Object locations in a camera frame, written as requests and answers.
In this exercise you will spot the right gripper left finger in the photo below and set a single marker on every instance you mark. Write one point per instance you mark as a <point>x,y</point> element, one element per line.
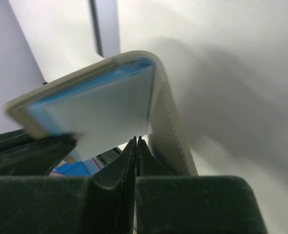
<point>98,204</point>

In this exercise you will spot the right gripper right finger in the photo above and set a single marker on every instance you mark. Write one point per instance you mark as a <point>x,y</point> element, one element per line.
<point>172,204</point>

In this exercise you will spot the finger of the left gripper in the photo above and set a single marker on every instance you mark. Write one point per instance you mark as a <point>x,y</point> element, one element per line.
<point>21,155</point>

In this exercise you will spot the grey card holder wallet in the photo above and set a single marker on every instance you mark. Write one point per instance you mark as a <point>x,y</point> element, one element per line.
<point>105,105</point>

